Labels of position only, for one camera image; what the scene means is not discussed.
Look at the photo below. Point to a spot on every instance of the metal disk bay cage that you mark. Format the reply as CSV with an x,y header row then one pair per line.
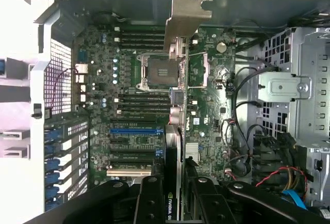
x,y
304,105

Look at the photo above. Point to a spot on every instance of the small silver heatsink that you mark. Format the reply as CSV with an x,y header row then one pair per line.
x,y
192,150

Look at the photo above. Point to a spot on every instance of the round coin cell battery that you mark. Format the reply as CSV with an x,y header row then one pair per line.
x,y
221,47

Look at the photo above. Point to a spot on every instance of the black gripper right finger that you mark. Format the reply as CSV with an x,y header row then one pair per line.
x,y
211,203

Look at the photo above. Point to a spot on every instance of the green motherboard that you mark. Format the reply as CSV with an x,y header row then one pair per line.
x,y
208,105

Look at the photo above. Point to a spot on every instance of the metal CPU socket cover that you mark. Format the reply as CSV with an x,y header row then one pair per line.
x,y
205,69

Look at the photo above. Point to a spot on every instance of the black expansion slot blue latch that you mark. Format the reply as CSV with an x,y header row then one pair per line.
x,y
159,153

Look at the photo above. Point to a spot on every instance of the white PCI expansion slot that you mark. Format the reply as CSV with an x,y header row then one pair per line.
x,y
129,172

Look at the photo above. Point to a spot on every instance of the open black PC case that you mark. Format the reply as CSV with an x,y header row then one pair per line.
x,y
257,4

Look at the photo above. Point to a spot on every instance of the CPU socket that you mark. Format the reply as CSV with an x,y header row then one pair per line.
x,y
159,70

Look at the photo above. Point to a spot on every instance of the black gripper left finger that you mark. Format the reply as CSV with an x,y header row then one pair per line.
x,y
152,203

